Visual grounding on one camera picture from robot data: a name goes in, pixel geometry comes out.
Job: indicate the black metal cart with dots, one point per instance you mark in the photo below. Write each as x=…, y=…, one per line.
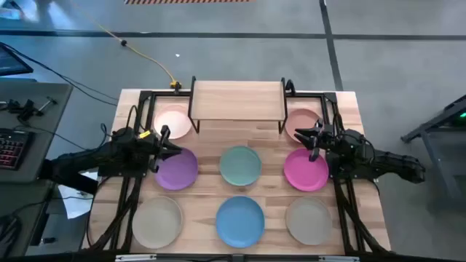
x=440, y=123

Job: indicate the black slanted bar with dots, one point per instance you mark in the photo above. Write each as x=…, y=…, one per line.
x=73, y=182

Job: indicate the white paper sheet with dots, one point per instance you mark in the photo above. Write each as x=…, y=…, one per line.
x=76, y=203

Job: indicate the black computer mouse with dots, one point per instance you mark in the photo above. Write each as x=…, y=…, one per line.
x=8, y=229

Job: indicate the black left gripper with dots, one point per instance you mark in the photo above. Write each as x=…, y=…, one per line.
x=156, y=140

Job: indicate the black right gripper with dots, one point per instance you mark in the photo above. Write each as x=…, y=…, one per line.
x=325, y=138

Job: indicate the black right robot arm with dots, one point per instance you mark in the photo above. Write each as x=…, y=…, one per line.
x=393, y=163

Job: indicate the purple plate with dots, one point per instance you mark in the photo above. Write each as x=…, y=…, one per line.
x=178, y=172

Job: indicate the black backlit keyboard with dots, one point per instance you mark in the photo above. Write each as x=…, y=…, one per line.
x=12, y=149

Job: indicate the black table edge rail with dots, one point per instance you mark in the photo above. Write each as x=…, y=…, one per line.
x=54, y=257

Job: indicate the wooden shelf with black legs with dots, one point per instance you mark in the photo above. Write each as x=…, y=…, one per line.
x=236, y=100

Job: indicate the grey plate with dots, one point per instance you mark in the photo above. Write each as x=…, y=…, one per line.
x=308, y=221

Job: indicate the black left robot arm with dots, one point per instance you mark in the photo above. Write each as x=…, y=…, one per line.
x=91, y=156

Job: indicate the pale pink plate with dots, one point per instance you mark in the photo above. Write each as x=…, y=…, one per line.
x=176, y=118

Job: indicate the grey side desk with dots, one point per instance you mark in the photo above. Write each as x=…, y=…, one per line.
x=40, y=153

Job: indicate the silver bracket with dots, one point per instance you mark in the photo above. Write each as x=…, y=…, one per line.
x=338, y=259
x=134, y=258

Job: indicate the black table clamp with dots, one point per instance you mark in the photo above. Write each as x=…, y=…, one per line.
x=290, y=86
x=176, y=87

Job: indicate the beige plate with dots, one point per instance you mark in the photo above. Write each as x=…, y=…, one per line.
x=157, y=222

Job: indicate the teal green plate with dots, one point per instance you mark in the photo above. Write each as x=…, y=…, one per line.
x=240, y=165

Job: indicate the black clamp tool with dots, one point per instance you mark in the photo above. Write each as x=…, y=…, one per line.
x=23, y=109

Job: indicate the blue plate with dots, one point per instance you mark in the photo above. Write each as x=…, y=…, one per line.
x=240, y=222

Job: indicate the black computer monitor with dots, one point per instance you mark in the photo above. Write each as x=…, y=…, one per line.
x=12, y=62

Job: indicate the magenta plate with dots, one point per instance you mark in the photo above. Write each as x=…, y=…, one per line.
x=306, y=172

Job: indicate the salmon plate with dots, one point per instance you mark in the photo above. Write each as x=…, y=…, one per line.
x=302, y=118

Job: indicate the black aluminium table frame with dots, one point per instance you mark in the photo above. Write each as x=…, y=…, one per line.
x=313, y=95

